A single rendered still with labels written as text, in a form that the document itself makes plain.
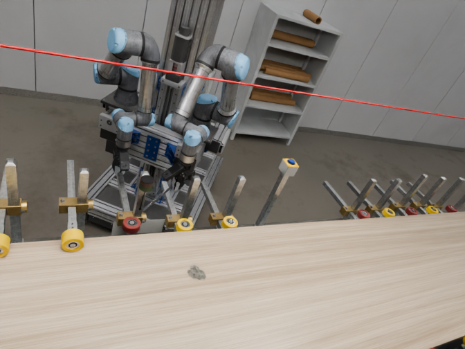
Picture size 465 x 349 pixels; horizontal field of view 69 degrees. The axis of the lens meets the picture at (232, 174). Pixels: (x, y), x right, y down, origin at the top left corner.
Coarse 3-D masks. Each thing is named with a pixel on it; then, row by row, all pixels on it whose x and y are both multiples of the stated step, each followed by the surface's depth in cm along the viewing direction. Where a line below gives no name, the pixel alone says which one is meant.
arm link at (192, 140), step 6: (186, 132) 155; (192, 132) 156; (198, 132) 157; (186, 138) 154; (192, 138) 153; (198, 138) 154; (186, 144) 155; (192, 144) 155; (198, 144) 156; (186, 150) 157; (192, 150) 157; (192, 156) 160
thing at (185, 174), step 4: (180, 160) 162; (196, 160) 167; (184, 164) 161; (188, 164) 162; (192, 164) 167; (188, 168) 167; (192, 168) 169; (184, 172) 166; (188, 172) 167; (192, 172) 168; (176, 176) 168; (180, 176) 165; (184, 176) 165; (188, 176) 170; (180, 180) 166; (184, 180) 170
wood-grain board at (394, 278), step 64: (64, 256) 131; (128, 256) 140; (192, 256) 151; (256, 256) 163; (320, 256) 177; (384, 256) 194; (448, 256) 214; (0, 320) 107; (64, 320) 113; (128, 320) 120; (192, 320) 127; (256, 320) 136; (320, 320) 145; (384, 320) 156; (448, 320) 170
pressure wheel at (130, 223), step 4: (124, 220) 154; (128, 220) 155; (132, 220) 156; (136, 220) 156; (124, 224) 152; (128, 224) 153; (132, 224) 154; (136, 224) 154; (124, 228) 152; (128, 228) 151; (132, 228) 152; (136, 228) 153; (128, 232) 152; (132, 232) 153; (136, 232) 155
